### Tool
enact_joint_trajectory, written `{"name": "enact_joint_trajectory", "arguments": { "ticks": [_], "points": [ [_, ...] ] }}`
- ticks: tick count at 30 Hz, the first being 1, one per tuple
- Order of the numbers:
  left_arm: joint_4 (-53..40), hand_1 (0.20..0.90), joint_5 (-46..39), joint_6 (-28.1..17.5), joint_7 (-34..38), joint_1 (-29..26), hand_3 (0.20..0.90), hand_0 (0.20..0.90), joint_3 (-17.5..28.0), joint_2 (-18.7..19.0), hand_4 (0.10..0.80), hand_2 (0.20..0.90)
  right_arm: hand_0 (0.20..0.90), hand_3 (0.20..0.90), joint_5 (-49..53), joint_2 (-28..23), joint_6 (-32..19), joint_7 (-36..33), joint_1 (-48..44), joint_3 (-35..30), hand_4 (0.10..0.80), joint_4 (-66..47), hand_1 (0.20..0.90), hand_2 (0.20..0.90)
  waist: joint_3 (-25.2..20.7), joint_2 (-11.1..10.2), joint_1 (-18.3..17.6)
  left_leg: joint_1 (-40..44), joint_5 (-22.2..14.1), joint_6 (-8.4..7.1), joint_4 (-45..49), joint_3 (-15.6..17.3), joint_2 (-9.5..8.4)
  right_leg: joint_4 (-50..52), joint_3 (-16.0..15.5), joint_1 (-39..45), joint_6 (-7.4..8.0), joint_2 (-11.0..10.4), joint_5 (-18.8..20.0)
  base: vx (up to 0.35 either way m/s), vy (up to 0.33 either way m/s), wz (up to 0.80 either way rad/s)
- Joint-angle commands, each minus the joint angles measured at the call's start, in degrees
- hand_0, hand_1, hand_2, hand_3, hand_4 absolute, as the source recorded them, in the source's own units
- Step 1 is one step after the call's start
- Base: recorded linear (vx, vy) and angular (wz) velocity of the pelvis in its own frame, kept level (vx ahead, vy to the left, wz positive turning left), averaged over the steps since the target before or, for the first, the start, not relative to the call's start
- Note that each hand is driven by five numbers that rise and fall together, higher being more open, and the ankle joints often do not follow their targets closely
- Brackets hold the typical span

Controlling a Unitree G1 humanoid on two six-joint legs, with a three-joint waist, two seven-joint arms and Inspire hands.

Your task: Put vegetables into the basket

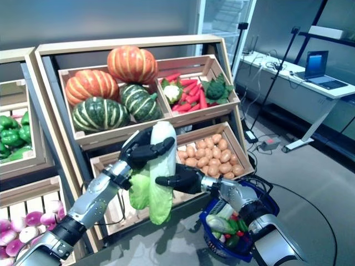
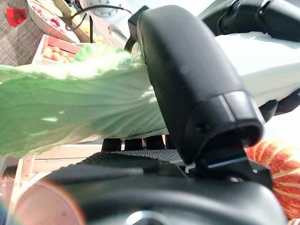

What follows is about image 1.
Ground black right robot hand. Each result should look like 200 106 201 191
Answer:
155 163 207 195

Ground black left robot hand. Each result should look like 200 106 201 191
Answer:
118 127 176 172

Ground blue plastic shopping basket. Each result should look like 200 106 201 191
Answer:
199 178 280 263

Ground wooden crate with pumpkins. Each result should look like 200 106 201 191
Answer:
57 65 173 147

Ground wooden crate pale slat floor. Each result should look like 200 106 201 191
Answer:
90 138 211 236

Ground small green striped pumpkin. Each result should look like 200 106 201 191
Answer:
119 84 164 122

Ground pale napa cabbage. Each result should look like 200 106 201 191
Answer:
215 203 235 219

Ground large green striped pumpkin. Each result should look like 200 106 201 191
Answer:
71 96 131 133

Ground wooden crate with potatoes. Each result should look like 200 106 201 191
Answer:
176 121 255 181

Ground white cauliflower green leaves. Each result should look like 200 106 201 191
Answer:
160 78 184 105

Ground wooden crate with carrots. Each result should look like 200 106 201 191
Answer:
155 54 241 125

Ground orange striped pumpkin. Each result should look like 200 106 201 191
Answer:
65 69 120 108
106 45 159 85

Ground green broccoli with leaves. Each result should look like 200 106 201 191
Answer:
201 73 235 105

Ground wooden vegetable display shelf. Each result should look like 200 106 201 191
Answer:
34 34 255 253

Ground purple white turnip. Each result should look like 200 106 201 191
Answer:
18 227 38 243
40 212 58 226
25 212 44 227

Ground wooden crate with green peppers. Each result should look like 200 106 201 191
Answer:
0 79 56 181

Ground wooden crate with turnips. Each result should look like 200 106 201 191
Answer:
0 176 77 266

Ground black tripod stand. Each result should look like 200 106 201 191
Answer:
230 22 249 75
249 26 302 134

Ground white desk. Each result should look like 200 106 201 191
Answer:
238 51 355 153

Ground neighbouring wooden display shelf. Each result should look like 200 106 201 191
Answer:
0 47 84 266

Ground open grey laptop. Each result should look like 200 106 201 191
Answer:
294 50 349 90

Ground white box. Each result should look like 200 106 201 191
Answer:
308 25 349 40

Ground black metal rack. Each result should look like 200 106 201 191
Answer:
293 0 355 64

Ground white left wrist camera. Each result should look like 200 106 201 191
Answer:
121 130 141 152

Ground glass door white frame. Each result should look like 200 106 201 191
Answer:
195 0 257 60

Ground black floor cable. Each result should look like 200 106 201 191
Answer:
271 182 339 266

